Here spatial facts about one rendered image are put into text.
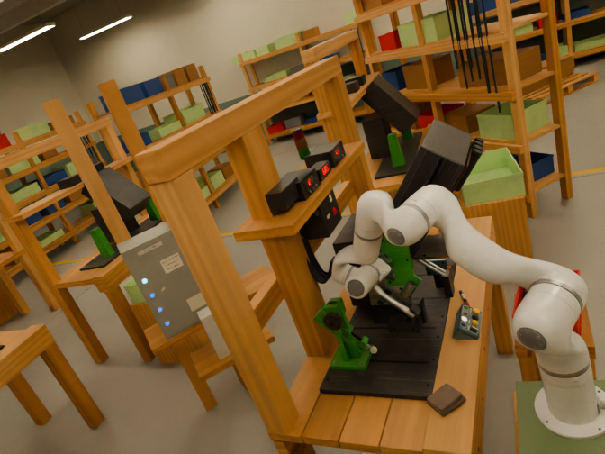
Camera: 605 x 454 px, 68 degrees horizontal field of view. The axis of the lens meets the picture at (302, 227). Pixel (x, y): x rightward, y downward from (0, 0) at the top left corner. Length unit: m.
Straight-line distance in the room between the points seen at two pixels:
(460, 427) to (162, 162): 1.16
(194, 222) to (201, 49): 10.95
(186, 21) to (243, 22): 1.49
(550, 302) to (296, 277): 0.92
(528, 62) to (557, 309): 3.40
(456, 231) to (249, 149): 0.75
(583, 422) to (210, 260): 1.09
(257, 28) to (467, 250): 10.49
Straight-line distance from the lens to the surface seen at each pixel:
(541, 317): 1.16
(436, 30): 4.75
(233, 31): 11.69
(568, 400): 1.40
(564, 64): 8.93
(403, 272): 1.86
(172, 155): 1.28
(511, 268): 1.22
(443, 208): 1.25
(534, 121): 4.51
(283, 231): 1.53
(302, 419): 1.75
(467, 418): 1.58
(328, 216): 1.79
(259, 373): 1.54
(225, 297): 1.39
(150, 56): 12.96
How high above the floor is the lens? 2.08
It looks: 22 degrees down
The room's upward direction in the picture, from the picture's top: 20 degrees counter-clockwise
